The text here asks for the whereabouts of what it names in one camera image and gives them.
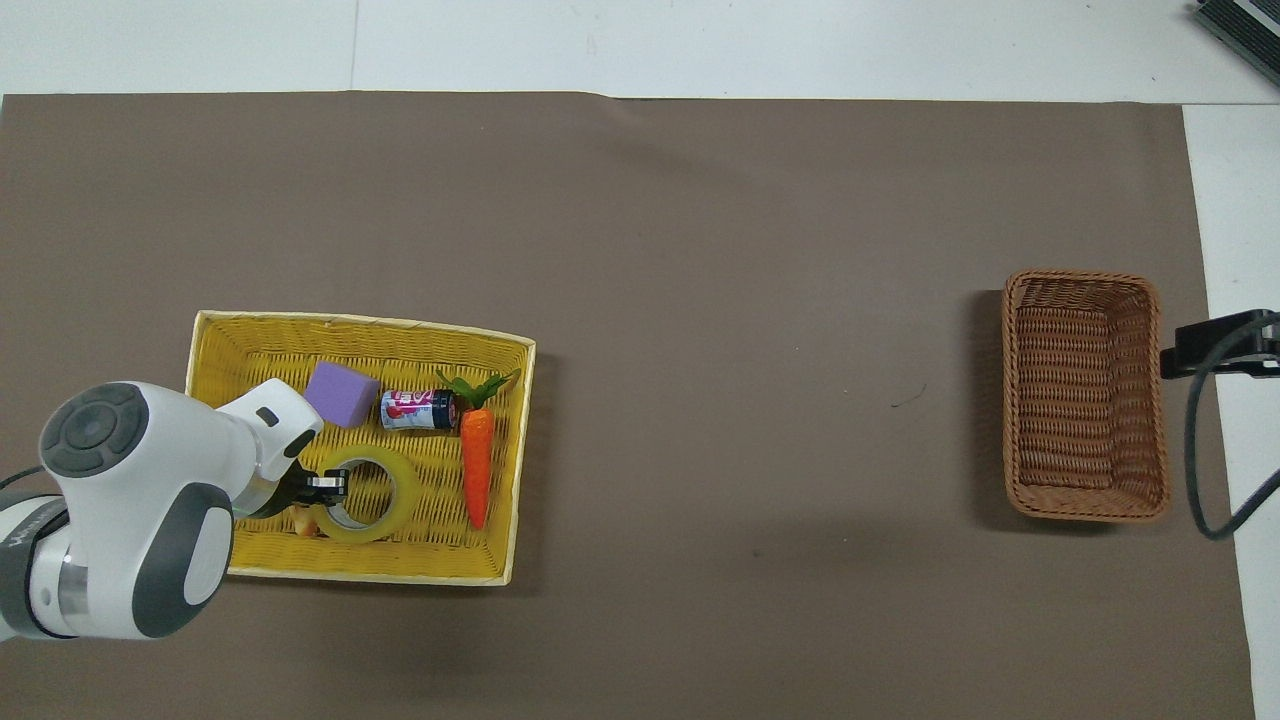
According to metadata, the small can with pink label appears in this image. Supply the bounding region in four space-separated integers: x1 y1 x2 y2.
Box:
380 388 458 434

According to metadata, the yellow clear tape roll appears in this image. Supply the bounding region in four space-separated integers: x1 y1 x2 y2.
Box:
313 446 423 545

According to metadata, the orange toy carrot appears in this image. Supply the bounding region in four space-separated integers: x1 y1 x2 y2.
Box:
436 368 521 532

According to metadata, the yellow wicker basket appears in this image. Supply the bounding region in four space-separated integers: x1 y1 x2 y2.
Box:
186 310 537 587

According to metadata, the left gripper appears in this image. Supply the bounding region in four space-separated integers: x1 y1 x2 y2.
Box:
264 460 349 519

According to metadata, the brown wicker basket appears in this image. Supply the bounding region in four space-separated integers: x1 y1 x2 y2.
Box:
1002 269 1172 524

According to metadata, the purple foam cube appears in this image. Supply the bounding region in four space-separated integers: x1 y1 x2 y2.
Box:
304 361 382 430

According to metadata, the black stand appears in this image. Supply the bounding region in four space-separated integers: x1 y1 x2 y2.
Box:
1160 309 1280 380

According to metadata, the black cable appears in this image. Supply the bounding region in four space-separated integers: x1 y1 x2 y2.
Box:
1184 335 1280 542

